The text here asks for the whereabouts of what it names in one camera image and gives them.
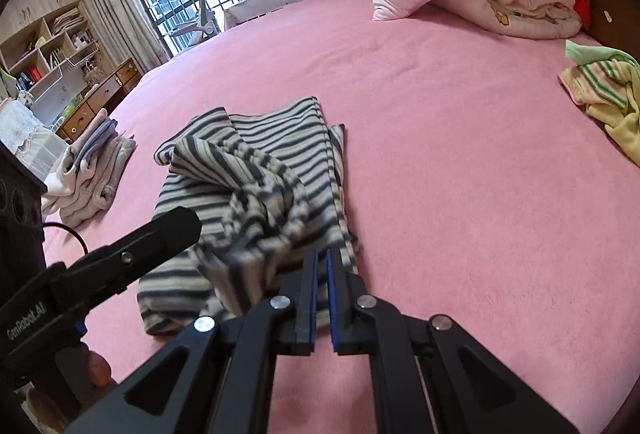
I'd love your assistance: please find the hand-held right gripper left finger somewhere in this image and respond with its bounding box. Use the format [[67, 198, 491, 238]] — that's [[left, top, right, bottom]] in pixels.
[[62, 247, 321, 434]]

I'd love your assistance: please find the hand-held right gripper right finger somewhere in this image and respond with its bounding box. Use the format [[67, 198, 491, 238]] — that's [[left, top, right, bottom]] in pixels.
[[326, 248, 581, 434]]

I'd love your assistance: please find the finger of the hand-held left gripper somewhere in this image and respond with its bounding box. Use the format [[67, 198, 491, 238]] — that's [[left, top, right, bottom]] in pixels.
[[64, 207, 203, 311]]

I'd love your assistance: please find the striped knit sweater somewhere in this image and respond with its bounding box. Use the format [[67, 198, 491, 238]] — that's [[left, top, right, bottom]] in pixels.
[[137, 97, 360, 337]]

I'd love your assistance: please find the person's left hand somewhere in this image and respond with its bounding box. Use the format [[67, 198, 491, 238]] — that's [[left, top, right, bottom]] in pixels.
[[86, 349, 119, 390]]

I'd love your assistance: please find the beige folded garment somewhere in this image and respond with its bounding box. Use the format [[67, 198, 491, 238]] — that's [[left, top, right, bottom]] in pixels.
[[59, 134, 137, 226]]

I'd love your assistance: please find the cream folded fleece garment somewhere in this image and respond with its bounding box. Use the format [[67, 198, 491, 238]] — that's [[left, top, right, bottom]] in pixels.
[[41, 149, 83, 216]]

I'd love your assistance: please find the blue grey folded garment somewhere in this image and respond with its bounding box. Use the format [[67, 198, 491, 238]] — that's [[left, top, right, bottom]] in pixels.
[[75, 117, 119, 166]]

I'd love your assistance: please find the wooden desk with drawers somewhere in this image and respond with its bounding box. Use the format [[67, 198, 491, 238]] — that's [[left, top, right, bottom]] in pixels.
[[55, 58, 143, 142]]

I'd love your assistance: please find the white hanging shelf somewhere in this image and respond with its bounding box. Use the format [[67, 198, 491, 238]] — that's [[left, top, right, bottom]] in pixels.
[[22, 42, 101, 125]]

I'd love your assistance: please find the pink bed blanket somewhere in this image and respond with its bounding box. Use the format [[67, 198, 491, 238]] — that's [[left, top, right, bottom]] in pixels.
[[42, 0, 640, 434]]

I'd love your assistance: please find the grey office chair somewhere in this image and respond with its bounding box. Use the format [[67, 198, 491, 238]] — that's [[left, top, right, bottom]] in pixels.
[[167, 0, 223, 52]]

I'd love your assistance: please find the wooden bookshelf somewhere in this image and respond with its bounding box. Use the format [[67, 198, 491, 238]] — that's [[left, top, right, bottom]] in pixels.
[[0, 0, 108, 115]]

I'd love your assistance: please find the small table with tablecloth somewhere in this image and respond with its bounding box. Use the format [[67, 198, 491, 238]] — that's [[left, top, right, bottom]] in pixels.
[[222, 0, 331, 30]]

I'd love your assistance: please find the yellow green striped garment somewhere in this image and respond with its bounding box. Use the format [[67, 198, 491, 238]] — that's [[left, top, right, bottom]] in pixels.
[[558, 39, 640, 165]]

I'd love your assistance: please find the black cable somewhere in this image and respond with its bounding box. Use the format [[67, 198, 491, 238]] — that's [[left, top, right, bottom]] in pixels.
[[42, 222, 89, 256]]

